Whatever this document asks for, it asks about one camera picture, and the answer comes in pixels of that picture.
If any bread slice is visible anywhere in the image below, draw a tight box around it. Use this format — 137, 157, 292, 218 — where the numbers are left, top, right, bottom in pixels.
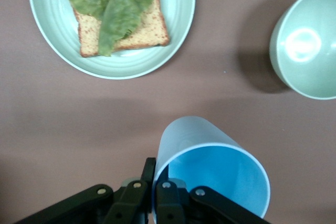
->
65, 0, 171, 58

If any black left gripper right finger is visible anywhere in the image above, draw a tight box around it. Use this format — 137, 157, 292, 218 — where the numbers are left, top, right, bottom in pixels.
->
155, 165, 271, 224

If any pale green bowl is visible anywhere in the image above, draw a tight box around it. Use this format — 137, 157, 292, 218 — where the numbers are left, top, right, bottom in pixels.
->
269, 0, 336, 101

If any green lettuce leaf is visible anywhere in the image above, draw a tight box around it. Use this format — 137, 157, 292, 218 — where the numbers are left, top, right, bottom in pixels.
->
65, 0, 161, 58

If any blue plastic cup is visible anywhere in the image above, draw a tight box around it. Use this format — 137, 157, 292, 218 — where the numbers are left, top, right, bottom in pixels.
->
151, 115, 271, 224

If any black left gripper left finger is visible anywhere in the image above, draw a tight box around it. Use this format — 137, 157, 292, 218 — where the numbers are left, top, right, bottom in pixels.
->
12, 157, 157, 224

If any pale green plate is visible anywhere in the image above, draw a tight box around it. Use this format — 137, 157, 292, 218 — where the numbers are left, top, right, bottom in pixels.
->
27, 0, 196, 80

